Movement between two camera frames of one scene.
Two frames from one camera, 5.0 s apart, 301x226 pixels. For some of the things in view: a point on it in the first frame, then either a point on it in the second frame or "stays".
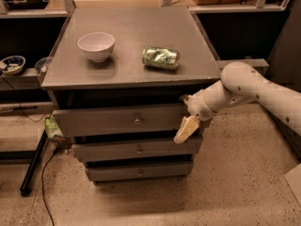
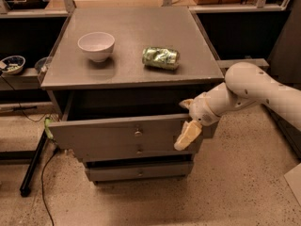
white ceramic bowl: [98, 45] stays
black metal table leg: [25, 188] stays
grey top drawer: [120, 119] to [155, 128]
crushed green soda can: [161, 57] stays
